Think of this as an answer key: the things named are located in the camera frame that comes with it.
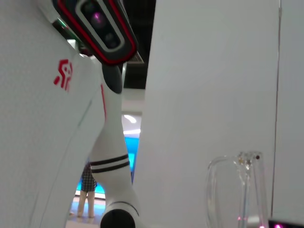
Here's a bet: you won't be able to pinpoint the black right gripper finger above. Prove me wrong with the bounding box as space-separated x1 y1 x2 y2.
268 219 304 228

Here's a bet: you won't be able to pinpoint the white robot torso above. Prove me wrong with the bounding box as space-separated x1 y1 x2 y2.
0 0 107 228

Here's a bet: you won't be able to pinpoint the person in checkered dress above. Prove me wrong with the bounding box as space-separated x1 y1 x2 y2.
77 161 97 218

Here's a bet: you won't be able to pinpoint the blue lit display screen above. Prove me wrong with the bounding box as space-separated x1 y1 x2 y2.
122 114 141 190

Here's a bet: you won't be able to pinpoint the black red-rimmed head camera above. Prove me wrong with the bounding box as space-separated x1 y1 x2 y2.
52 0 140 66

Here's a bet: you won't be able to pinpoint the clear white glasses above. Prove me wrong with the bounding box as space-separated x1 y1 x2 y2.
205 151 266 228

